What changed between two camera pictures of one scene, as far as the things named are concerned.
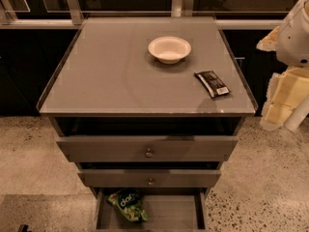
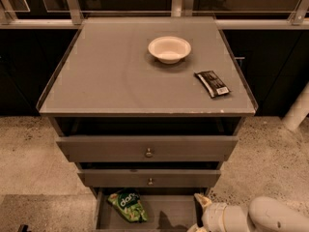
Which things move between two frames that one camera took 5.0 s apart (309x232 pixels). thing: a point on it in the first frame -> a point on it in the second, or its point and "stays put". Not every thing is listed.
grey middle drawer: [149, 178] stays put
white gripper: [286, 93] -> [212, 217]
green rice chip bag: [127, 200] stays put
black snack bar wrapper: [213, 85] stays put
